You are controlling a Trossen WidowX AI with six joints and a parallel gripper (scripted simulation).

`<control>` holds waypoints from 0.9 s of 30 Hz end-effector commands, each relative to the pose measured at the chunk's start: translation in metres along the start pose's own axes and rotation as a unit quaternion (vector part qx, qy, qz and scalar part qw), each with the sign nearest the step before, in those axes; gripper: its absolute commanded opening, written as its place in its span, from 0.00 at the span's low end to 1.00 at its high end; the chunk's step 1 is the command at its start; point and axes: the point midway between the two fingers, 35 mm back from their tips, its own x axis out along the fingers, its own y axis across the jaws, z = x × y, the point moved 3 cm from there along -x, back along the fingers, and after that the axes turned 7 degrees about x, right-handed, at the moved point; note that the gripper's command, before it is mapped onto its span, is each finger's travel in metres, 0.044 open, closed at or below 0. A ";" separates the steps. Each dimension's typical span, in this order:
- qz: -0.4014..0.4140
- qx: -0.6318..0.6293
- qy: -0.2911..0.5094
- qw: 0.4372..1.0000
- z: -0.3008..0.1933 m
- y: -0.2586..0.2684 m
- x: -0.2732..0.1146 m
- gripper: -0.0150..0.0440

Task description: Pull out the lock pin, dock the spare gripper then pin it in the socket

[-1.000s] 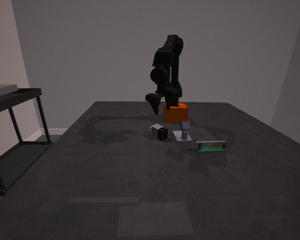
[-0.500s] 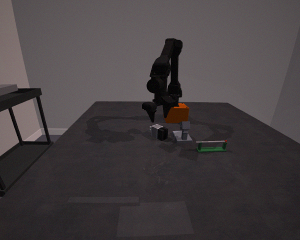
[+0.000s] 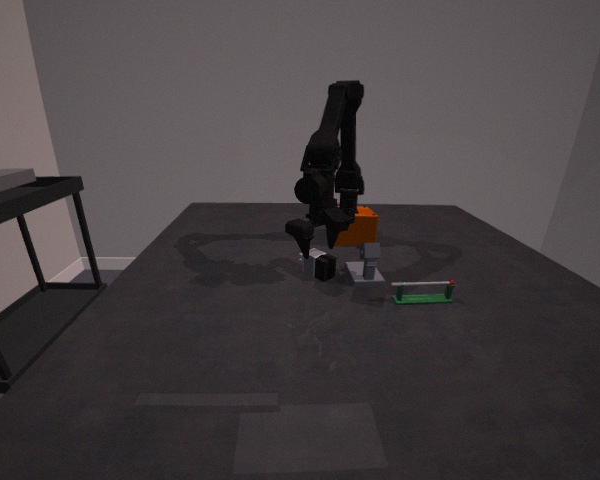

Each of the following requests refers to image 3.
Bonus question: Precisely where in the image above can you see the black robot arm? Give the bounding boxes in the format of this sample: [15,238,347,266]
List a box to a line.
[294,80,365,233]

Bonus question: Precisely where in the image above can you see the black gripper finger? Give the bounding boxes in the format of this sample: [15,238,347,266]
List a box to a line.
[291,235,314,259]
[326,227,340,249]

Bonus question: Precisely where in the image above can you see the grey pin with red cap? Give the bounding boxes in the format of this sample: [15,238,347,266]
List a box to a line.
[391,280,454,287]

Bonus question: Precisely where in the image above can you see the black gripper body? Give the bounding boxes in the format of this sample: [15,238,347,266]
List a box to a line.
[285,195,337,239]

